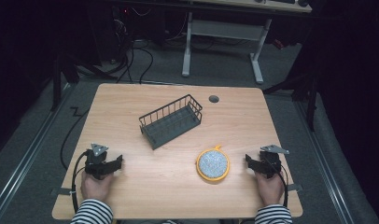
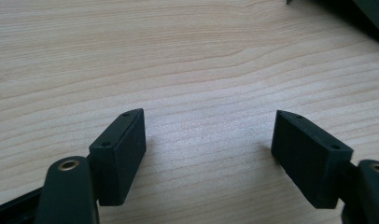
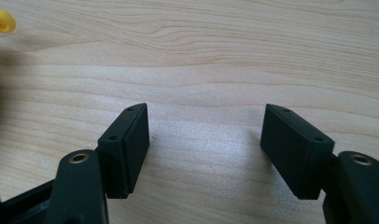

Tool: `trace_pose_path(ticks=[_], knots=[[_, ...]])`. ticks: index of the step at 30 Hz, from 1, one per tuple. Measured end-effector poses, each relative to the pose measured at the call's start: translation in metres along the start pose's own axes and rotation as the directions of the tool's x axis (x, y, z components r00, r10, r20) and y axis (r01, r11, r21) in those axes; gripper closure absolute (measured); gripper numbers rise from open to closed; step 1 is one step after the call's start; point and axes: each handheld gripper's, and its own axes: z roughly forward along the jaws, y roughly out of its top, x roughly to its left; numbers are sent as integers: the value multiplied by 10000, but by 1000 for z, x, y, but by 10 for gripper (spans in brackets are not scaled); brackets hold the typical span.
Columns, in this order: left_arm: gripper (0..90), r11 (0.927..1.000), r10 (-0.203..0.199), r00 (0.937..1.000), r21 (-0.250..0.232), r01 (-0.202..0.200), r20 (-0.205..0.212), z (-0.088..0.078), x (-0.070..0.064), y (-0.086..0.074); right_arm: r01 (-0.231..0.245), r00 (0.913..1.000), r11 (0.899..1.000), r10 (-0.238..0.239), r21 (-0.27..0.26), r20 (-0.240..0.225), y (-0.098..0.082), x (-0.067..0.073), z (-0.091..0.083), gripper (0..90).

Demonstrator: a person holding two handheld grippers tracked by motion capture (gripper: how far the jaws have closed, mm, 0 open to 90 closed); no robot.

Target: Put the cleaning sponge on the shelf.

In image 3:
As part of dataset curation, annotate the yellow plastic ring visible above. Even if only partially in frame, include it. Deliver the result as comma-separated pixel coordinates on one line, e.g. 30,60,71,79
0,8,17,35

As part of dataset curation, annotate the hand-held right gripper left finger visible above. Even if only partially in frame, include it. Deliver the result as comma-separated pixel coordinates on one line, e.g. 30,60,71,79
97,103,150,200

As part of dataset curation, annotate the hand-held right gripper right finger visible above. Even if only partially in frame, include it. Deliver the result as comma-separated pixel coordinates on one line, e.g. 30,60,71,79
260,104,336,201

